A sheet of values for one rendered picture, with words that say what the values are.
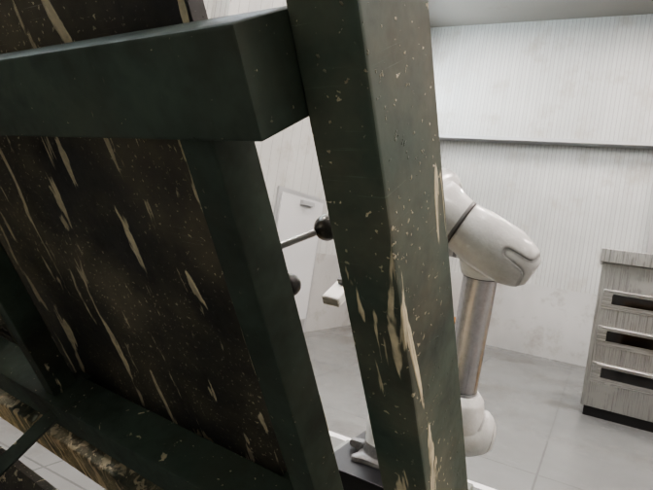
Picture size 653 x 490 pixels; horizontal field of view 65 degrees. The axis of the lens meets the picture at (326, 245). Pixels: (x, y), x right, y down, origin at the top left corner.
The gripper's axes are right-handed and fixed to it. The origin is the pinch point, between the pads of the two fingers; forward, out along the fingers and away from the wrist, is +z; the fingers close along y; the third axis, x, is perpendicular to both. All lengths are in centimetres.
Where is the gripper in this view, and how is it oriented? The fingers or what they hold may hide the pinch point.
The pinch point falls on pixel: (342, 289)
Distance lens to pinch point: 80.6
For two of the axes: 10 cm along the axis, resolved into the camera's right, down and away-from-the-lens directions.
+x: -8.2, -1.3, 5.6
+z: -5.5, 4.8, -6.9
